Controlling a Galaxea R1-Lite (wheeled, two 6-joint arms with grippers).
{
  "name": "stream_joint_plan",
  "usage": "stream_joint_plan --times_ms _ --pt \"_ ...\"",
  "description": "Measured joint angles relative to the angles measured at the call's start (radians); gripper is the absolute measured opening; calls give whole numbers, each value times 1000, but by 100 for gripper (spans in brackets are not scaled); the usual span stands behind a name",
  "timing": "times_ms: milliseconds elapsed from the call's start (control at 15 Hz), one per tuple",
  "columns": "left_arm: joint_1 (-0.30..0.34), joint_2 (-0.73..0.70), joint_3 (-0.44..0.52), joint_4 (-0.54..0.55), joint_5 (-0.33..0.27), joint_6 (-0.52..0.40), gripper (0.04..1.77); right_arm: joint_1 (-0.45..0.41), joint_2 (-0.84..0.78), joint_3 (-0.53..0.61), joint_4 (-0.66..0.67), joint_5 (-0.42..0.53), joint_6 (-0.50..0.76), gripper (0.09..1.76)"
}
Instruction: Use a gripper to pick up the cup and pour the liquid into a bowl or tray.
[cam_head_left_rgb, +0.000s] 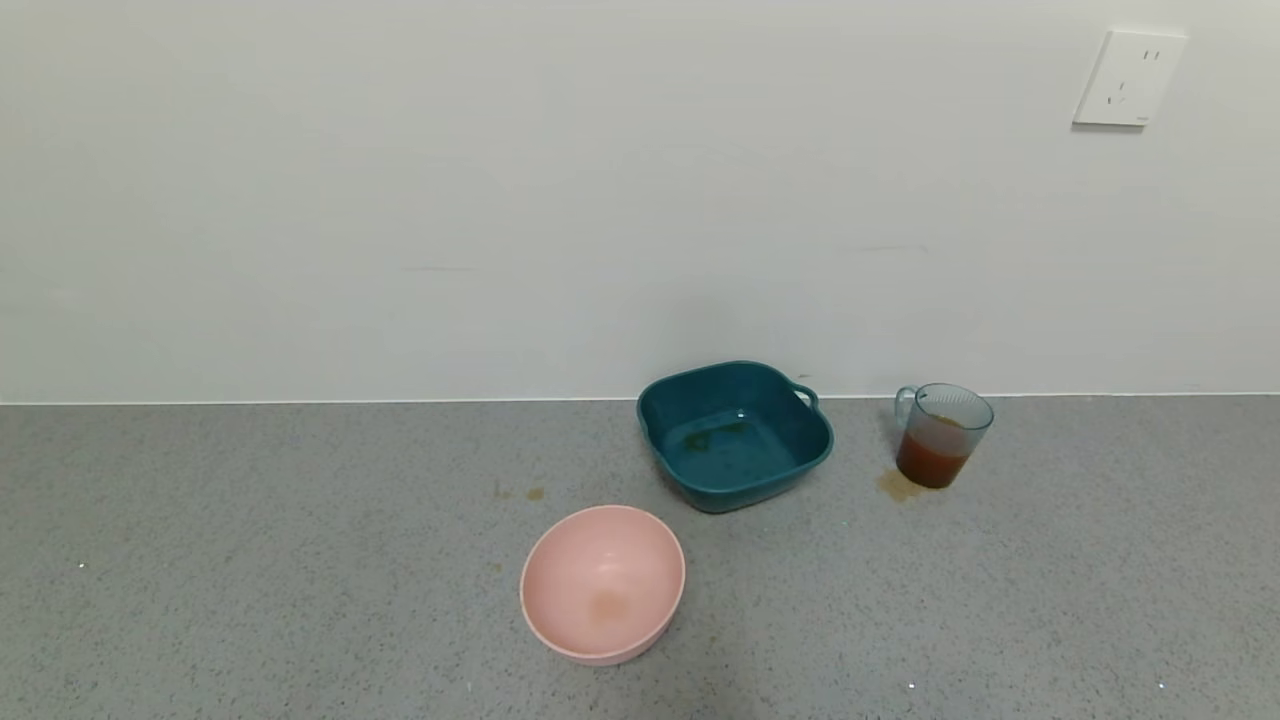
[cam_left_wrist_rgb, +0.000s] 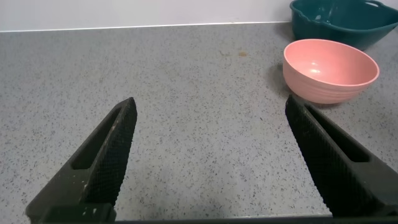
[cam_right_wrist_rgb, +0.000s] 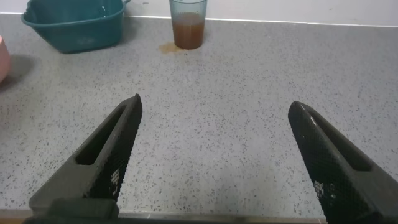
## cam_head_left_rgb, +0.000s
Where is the clear blue ribbed cup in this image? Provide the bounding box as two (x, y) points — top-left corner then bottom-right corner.
(894, 383), (995, 490)

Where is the pink round bowl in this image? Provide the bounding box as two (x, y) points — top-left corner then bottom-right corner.
(520, 505), (687, 667)

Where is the teal square plastic basin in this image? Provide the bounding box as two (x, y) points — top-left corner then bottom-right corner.
(637, 361), (835, 514)

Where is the white wall socket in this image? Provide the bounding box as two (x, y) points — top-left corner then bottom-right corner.
(1073, 29), (1188, 128)

